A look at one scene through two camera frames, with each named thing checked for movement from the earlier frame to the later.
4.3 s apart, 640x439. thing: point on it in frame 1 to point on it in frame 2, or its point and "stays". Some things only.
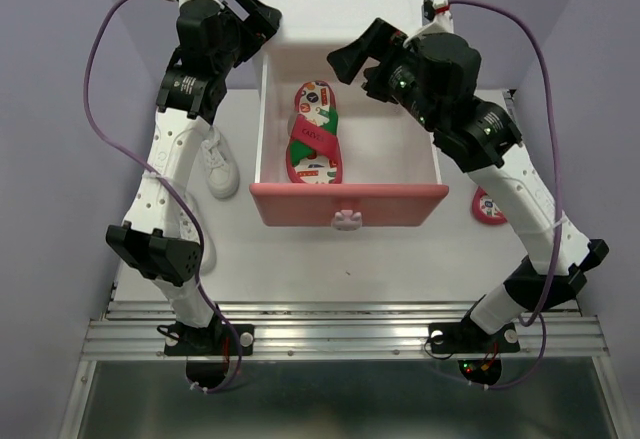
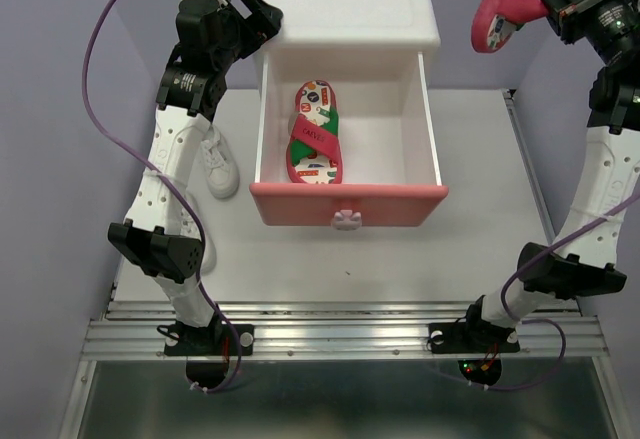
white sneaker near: (190, 216) stays
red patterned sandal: (486, 209) to (511, 0)
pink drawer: (389, 162) stays
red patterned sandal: (314, 153) stays
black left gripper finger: (263, 23) stays
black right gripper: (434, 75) to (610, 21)
